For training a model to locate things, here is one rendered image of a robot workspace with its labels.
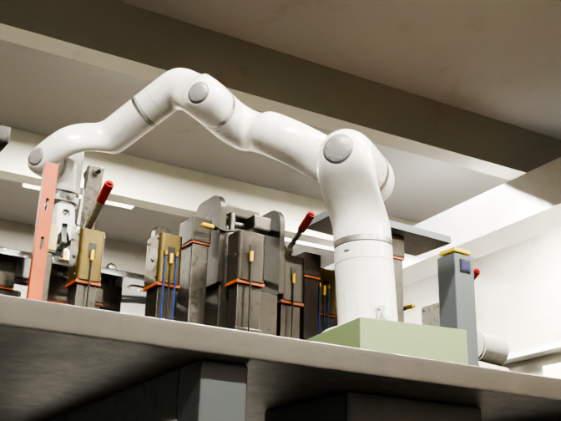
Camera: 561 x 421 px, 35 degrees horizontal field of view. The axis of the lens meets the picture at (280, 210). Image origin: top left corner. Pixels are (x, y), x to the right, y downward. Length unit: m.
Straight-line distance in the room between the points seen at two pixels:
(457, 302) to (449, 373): 0.84
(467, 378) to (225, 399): 0.43
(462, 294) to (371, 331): 0.76
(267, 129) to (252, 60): 4.84
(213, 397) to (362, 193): 0.64
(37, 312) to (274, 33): 5.66
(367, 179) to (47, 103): 6.45
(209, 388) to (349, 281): 0.53
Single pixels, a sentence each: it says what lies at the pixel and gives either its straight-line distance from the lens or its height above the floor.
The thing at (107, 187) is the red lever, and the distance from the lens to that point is 1.98.
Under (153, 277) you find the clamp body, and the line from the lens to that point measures 2.03.
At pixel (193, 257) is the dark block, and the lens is 2.05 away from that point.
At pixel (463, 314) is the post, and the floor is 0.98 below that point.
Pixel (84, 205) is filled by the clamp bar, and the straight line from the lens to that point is 2.06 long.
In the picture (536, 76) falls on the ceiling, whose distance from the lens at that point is 7.48.
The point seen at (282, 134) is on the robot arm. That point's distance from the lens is 1.95.
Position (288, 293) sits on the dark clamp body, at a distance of 2.16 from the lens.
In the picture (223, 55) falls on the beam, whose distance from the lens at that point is 6.70.
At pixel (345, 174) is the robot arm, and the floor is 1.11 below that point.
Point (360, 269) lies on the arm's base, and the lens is 1.76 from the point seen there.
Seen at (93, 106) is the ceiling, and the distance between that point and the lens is 8.03.
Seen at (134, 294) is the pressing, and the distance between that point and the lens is 2.30.
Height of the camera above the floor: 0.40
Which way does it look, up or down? 21 degrees up
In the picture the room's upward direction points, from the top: 2 degrees clockwise
